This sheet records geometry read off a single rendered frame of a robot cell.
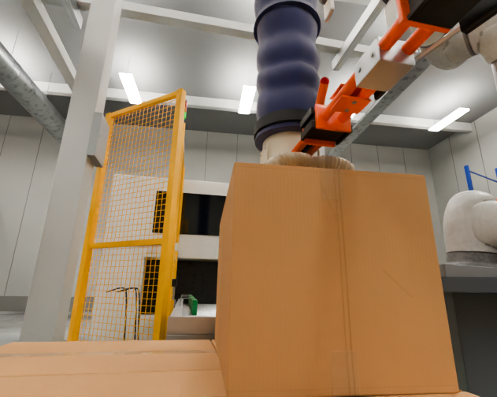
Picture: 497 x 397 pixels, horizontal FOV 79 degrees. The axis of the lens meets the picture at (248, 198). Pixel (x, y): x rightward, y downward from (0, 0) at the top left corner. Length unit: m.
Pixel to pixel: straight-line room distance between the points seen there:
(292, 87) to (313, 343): 0.70
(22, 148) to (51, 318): 10.81
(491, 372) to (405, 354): 0.55
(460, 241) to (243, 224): 0.85
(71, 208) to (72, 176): 0.19
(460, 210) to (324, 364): 0.83
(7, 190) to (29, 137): 1.89
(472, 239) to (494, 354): 0.33
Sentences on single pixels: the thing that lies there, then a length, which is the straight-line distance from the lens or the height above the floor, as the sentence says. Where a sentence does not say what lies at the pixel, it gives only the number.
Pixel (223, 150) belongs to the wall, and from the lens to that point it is 11.12.
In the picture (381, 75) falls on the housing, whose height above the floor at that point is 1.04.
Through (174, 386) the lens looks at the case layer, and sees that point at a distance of 0.64.
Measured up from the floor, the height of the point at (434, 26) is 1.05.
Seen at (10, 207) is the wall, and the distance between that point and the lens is 11.97.
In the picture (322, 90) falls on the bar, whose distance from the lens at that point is 0.79.
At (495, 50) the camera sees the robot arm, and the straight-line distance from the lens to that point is 1.21.
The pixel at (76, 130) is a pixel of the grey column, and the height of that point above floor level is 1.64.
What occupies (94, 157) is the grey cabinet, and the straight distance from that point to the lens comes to 2.11.
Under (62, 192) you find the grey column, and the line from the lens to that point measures 2.07.
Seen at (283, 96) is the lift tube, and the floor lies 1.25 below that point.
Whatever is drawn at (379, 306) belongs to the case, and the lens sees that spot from 0.62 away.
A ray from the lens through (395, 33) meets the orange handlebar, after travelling 0.54.
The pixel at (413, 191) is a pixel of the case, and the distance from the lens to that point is 0.70.
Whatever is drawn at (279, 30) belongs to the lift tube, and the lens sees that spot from 1.12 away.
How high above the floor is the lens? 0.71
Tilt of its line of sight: 17 degrees up
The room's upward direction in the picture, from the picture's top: 1 degrees clockwise
